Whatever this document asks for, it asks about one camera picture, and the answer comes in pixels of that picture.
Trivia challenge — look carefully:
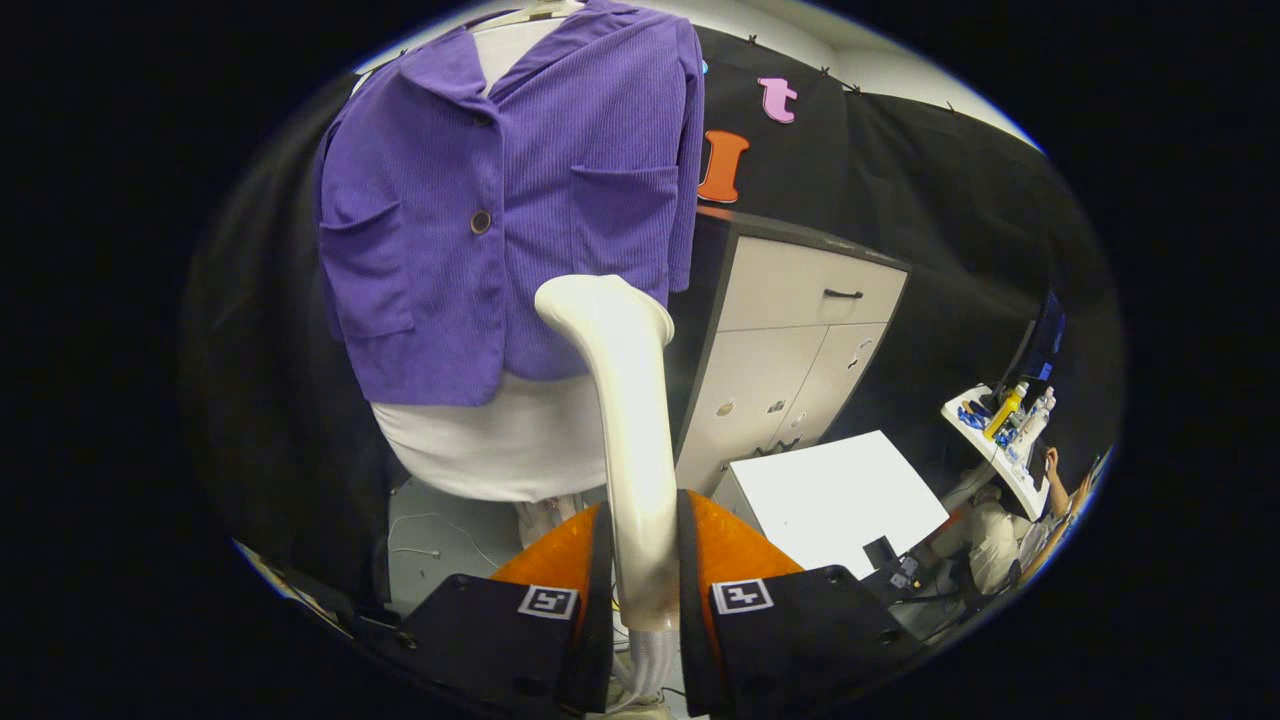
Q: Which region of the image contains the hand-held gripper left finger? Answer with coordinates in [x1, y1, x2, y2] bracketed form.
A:
[395, 500, 613, 716]

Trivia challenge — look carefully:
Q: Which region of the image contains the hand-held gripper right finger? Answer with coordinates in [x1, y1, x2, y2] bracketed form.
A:
[676, 488, 926, 720]

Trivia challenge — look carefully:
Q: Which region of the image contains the white garment steamer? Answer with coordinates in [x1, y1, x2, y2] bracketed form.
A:
[534, 274, 681, 716]

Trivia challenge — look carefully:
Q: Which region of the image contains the purple corduroy jacket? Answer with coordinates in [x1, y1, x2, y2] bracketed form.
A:
[313, 0, 706, 408]

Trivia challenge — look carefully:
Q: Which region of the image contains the white square table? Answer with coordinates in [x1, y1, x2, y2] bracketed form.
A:
[712, 430, 951, 581]

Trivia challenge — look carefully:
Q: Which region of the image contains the white mannequin torso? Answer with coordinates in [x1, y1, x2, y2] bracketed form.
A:
[370, 0, 613, 551]

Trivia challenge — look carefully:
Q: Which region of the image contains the printed floor sheet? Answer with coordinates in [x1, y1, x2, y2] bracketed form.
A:
[235, 540, 351, 636]

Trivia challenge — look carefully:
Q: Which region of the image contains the grey cabinet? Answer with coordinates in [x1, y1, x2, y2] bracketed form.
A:
[665, 205, 911, 498]

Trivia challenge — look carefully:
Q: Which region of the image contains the white side desk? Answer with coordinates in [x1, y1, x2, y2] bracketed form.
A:
[940, 385, 1051, 521]

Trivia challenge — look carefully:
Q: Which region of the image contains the yellow bottle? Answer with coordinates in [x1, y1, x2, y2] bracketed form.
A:
[983, 382, 1029, 441]

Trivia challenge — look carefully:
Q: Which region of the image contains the clear plastic bottle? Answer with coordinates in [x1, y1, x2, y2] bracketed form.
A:
[1010, 388, 1057, 461]

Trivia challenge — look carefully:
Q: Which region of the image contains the computer monitor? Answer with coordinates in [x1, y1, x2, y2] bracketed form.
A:
[990, 290, 1066, 406]

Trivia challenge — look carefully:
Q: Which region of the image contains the white floor cable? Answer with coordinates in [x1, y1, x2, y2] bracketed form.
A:
[390, 510, 501, 571]

